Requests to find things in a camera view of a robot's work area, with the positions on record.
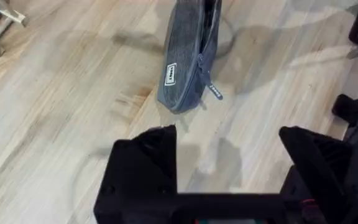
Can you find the grey-blue soft zip bag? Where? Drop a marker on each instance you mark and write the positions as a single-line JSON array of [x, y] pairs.
[[183, 53]]

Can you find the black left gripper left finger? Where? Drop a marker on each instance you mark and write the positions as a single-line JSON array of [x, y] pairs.
[[141, 174]]

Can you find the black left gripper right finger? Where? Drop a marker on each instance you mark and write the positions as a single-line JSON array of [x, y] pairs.
[[328, 174]]

